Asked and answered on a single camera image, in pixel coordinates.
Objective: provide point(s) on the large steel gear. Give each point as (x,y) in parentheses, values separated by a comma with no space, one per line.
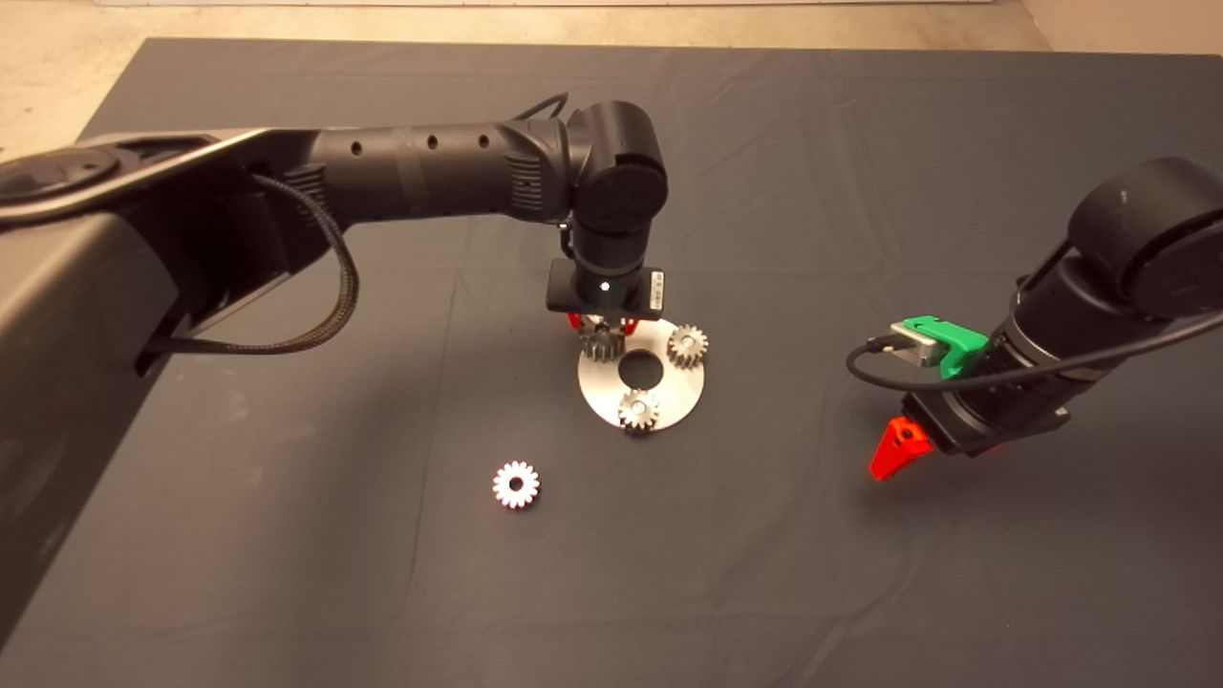
(600,346)

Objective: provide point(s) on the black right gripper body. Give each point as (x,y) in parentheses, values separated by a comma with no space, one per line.
(984,416)

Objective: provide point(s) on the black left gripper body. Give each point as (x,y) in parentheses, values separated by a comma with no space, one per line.
(602,291)

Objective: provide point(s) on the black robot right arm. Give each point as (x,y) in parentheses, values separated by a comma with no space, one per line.
(1147,229)

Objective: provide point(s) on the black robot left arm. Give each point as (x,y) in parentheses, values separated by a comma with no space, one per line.
(430,167)

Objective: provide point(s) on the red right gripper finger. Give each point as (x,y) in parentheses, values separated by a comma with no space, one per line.
(994,448)
(898,447)

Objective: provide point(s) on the dark grey table cloth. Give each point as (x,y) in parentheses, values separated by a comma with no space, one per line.
(764,573)

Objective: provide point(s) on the small steel gear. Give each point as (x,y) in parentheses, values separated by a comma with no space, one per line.
(528,485)
(687,344)
(638,411)

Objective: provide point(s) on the round metal plate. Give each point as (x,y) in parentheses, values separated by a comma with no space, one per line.
(669,401)

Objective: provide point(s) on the green right camera mount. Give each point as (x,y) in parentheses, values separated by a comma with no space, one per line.
(955,344)

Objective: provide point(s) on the silver right camera box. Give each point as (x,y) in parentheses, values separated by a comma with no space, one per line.
(912,346)

